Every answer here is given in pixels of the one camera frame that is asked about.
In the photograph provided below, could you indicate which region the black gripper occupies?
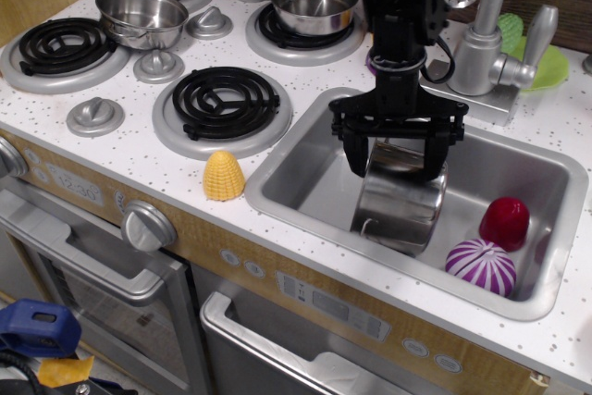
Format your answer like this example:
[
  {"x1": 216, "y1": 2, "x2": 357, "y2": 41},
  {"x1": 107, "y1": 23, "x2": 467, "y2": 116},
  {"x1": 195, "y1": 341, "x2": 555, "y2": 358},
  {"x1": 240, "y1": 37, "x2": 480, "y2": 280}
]
[{"x1": 329, "y1": 67, "x2": 468, "y2": 181}]

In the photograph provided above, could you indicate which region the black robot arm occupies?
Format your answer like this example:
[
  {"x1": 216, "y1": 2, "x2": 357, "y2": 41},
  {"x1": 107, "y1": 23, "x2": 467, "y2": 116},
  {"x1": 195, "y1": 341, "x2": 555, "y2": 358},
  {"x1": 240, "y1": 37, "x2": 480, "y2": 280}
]
[{"x1": 329, "y1": 0, "x2": 468, "y2": 180}]

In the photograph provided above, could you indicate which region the grey toy sink basin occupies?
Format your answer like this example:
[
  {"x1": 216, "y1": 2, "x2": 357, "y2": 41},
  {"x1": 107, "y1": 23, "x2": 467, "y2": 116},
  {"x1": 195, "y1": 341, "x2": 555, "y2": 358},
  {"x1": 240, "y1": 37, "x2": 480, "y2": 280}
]
[{"x1": 245, "y1": 88, "x2": 588, "y2": 321}]

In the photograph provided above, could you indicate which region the steel bowl pot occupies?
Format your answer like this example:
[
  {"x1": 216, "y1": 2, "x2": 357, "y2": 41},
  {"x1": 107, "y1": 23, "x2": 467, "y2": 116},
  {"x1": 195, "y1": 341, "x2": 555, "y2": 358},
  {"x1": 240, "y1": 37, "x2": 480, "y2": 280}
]
[{"x1": 95, "y1": 0, "x2": 189, "y2": 50}]

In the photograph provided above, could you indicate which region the purple toy eggplant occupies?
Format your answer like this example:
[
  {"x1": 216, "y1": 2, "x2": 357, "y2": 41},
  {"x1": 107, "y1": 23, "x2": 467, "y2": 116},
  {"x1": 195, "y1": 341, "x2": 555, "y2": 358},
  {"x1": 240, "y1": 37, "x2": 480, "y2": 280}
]
[{"x1": 365, "y1": 53, "x2": 376, "y2": 76}]

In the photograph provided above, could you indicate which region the silver toy faucet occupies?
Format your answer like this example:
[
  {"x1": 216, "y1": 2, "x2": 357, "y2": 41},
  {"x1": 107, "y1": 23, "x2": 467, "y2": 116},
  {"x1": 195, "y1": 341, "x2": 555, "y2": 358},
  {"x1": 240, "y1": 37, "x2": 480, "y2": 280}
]
[{"x1": 420, "y1": 0, "x2": 559, "y2": 126}]

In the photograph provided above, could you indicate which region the red toy vegetable half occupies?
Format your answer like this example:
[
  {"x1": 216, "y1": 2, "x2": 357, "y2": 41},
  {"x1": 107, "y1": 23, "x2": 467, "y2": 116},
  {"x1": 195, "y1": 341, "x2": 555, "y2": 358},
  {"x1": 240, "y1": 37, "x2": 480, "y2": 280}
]
[{"x1": 478, "y1": 196, "x2": 530, "y2": 252}]

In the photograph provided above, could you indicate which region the purple striped toy onion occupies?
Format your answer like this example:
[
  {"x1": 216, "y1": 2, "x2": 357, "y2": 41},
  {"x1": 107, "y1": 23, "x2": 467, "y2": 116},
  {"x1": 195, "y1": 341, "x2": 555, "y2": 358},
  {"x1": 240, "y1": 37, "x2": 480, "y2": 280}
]
[{"x1": 445, "y1": 239, "x2": 517, "y2": 297}]

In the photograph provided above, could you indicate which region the green toy corn piece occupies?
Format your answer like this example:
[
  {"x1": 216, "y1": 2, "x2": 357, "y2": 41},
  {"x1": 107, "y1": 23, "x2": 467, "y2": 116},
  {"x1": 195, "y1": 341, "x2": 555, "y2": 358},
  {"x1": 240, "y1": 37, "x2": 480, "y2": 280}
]
[{"x1": 498, "y1": 13, "x2": 524, "y2": 54}]

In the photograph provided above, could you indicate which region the back right black burner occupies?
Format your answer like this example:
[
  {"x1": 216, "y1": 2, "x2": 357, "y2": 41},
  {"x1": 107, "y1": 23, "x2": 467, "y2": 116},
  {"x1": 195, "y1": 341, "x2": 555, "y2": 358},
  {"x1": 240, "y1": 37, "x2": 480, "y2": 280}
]
[{"x1": 245, "y1": 4, "x2": 365, "y2": 67}]

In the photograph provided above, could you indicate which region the yellow toy corn piece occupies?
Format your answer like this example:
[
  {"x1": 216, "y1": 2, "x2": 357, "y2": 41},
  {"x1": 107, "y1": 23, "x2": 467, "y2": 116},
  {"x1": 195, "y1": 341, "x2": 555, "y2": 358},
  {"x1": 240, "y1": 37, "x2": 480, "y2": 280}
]
[{"x1": 203, "y1": 151, "x2": 246, "y2": 202}]

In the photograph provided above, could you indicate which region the green toy plate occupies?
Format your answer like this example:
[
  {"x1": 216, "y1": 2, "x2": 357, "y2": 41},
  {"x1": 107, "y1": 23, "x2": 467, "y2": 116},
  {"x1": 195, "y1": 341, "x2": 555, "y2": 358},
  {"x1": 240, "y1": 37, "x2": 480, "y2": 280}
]
[{"x1": 502, "y1": 36, "x2": 569, "y2": 91}]

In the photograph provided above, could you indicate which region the front centre black burner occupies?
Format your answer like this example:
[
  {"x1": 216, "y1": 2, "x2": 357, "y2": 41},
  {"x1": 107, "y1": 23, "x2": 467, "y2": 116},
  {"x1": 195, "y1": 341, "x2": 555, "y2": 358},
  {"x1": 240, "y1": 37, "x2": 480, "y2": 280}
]
[{"x1": 153, "y1": 67, "x2": 292, "y2": 160}]

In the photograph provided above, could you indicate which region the silver stove knob upper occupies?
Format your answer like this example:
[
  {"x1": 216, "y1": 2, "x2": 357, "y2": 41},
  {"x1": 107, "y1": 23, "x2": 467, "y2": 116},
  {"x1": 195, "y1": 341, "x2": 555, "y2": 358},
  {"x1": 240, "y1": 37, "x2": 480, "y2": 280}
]
[{"x1": 185, "y1": 6, "x2": 233, "y2": 40}]

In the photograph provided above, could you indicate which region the silver stove knob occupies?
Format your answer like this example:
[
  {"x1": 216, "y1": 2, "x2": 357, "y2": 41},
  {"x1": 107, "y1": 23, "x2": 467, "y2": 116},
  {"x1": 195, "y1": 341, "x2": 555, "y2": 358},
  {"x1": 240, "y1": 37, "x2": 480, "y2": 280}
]
[
  {"x1": 133, "y1": 49, "x2": 185, "y2": 84},
  {"x1": 185, "y1": 6, "x2": 233, "y2": 40},
  {"x1": 66, "y1": 97, "x2": 125, "y2": 138}
]

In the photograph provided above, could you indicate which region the toy dishwasher door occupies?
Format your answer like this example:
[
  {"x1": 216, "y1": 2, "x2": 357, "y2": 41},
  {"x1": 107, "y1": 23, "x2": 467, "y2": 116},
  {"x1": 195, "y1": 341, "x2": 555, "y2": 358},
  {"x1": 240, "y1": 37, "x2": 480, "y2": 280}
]
[{"x1": 200, "y1": 290, "x2": 445, "y2": 395}]

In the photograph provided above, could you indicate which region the silver stove knob middle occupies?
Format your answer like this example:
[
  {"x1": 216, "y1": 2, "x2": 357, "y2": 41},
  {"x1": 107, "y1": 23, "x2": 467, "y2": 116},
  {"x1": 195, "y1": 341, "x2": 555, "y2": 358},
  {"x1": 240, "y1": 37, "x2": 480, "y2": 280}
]
[{"x1": 133, "y1": 49, "x2": 185, "y2": 84}]

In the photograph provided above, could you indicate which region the silver oven dial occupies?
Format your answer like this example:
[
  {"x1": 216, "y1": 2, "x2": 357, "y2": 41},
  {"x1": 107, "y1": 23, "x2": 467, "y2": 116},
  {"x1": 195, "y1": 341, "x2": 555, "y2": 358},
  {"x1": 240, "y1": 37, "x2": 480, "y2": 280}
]
[{"x1": 120, "y1": 200, "x2": 178, "y2": 253}]

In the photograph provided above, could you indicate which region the silver stove knob front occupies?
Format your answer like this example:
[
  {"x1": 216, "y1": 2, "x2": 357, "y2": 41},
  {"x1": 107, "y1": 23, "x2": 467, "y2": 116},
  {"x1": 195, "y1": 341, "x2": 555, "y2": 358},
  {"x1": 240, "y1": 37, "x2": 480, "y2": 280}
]
[{"x1": 66, "y1": 97, "x2": 125, "y2": 138}]

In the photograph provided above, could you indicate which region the toy oven door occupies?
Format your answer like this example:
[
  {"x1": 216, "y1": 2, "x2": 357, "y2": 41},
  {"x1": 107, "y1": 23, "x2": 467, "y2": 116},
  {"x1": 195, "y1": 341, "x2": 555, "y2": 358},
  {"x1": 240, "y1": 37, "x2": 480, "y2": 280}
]
[{"x1": 1, "y1": 178, "x2": 212, "y2": 394}]

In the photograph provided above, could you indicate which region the front left black burner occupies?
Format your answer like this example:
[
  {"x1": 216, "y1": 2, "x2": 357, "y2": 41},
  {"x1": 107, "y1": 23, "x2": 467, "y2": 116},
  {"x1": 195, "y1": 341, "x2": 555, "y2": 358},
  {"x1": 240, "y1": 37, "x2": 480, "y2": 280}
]
[{"x1": 1, "y1": 18, "x2": 130, "y2": 94}]

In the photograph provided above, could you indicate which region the silver oven dial left edge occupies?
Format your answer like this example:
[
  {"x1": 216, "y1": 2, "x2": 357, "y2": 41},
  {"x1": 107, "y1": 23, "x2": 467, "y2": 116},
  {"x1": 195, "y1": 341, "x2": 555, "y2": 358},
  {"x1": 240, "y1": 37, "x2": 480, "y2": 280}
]
[{"x1": 0, "y1": 137, "x2": 29, "y2": 178}]

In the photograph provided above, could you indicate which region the yellow cloth scrap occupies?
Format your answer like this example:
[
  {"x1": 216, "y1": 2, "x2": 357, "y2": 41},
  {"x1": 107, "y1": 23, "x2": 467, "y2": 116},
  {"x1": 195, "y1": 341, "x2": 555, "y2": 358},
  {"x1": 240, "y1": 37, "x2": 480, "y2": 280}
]
[{"x1": 37, "y1": 356, "x2": 94, "y2": 389}]

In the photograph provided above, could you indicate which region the steel saucepan with handle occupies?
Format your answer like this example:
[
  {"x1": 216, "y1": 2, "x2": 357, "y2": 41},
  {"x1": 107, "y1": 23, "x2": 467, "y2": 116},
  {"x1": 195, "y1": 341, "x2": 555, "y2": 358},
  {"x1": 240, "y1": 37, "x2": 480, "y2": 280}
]
[{"x1": 241, "y1": 0, "x2": 359, "y2": 36}]

